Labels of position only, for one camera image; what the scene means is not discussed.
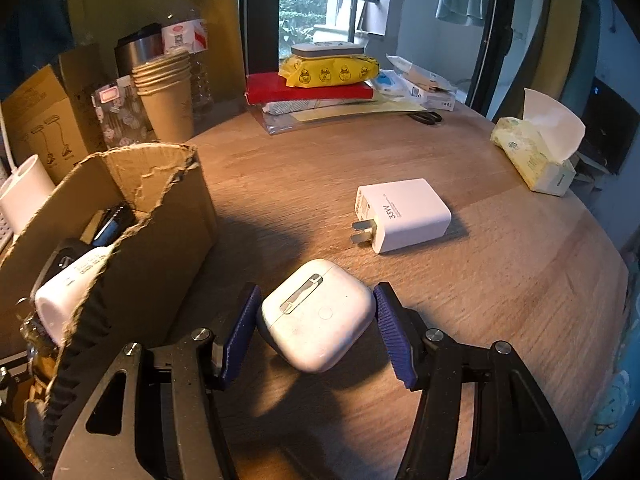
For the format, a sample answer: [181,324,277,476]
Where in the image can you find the cardboard box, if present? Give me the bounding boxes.
[1,143,218,477]

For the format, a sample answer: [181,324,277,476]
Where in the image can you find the white pill bottle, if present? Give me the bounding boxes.
[35,245,113,347]

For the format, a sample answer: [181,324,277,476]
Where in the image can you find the white earbuds case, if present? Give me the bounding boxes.
[257,259,375,374]

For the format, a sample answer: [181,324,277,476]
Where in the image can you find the white power adapter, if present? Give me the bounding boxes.
[350,178,452,254]

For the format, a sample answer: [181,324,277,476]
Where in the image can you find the grey headboard bed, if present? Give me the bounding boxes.
[574,253,640,470]

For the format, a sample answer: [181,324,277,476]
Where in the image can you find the white desk lamp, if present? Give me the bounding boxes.
[0,117,55,237]

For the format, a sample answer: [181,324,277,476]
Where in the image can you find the tissue pack with tissue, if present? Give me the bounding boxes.
[490,88,586,197]

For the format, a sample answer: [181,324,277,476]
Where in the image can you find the floral glass jar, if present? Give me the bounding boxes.
[91,75,157,148]

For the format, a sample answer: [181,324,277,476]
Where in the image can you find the brown lamp packaging box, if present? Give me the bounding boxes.
[2,44,107,183]

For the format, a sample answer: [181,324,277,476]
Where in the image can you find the black television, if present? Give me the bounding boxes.
[579,77,639,174]

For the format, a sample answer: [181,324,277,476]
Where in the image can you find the black scissors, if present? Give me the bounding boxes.
[408,110,442,126]

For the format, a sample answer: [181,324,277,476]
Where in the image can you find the stack of paper cups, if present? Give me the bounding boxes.
[132,48,194,143]

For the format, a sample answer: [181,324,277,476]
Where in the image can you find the white small boxes pile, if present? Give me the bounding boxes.
[370,55,457,112]

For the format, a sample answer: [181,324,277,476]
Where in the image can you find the stainless steel thermos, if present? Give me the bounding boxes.
[114,23,164,77]

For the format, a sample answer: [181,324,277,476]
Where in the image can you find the yellow wet wipes pack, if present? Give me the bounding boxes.
[278,55,380,89]

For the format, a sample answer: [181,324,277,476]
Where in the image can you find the clear plastic water bottle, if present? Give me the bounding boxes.
[162,0,214,120]

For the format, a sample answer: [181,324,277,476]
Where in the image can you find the grey case on wipes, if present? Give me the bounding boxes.
[291,41,364,58]

